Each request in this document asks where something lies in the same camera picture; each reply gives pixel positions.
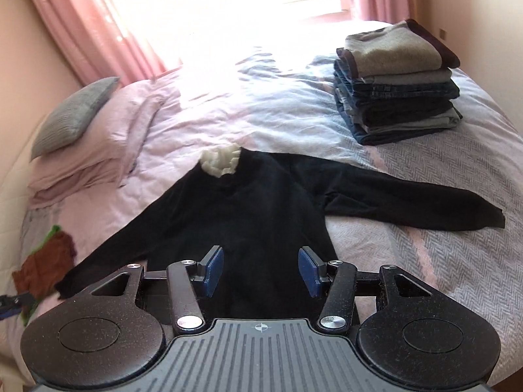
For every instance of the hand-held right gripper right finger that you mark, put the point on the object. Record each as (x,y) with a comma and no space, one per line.
(308,271)

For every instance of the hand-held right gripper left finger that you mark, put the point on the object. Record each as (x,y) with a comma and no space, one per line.
(214,271)

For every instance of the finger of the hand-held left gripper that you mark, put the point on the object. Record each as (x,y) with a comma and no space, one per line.
(12,303)

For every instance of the black sweater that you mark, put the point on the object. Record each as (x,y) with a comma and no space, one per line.
(261,212)

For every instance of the brown garment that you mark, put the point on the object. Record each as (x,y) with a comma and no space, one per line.
(41,265)

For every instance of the folded pink quilt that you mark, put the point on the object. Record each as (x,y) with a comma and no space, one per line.
(61,196)

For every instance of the bed with pink cover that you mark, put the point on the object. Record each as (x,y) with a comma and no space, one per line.
(408,196)

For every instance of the pink pillow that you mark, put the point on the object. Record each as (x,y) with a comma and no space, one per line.
(118,130)

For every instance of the folded grey-blue pants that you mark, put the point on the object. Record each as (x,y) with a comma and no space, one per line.
(408,132)

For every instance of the folded dark jeans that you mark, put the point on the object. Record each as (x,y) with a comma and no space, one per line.
(408,110)

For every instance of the grey pillow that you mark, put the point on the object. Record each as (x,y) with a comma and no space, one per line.
(69,118)

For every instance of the folded blue jeans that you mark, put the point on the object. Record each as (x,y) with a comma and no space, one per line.
(408,90)

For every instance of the folded grey garment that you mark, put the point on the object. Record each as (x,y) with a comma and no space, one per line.
(408,76)

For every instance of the folded grey dark-trimmed sweater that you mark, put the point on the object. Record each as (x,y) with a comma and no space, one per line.
(392,53)

